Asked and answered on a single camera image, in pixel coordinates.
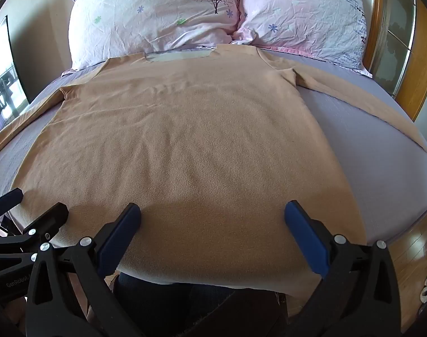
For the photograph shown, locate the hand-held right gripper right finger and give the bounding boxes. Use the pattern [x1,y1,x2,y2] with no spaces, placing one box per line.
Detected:
[284,200,401,337]

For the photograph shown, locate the window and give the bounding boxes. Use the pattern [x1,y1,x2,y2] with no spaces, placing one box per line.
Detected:
[0,16,32,138]

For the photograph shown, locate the wooden headboard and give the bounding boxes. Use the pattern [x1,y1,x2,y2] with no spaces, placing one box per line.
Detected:
[363,0,427,122]

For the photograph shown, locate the pink pillow with flower print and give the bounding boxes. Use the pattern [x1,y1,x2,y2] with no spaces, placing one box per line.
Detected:
[233,0,374,78]

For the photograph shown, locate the grey-purple bed sheet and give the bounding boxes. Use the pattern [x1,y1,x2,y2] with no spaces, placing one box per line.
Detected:
[0,47,427,250]

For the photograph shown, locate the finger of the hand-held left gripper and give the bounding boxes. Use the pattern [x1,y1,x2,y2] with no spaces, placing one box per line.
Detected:
[0,188,24,215]
[10,202,69,253]

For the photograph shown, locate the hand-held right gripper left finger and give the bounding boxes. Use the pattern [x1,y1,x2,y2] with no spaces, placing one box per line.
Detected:
[26,202,142,337]

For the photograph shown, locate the white pillow with tree print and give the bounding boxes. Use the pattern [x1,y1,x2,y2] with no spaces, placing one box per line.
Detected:
[68,0,243,71]

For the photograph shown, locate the person's legs in dark jeans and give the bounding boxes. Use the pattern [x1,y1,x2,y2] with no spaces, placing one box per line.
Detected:
[113,272,288,337]

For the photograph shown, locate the tan long-sleeve shirt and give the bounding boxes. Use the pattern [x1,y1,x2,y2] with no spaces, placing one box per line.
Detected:
[0,44,427,297]

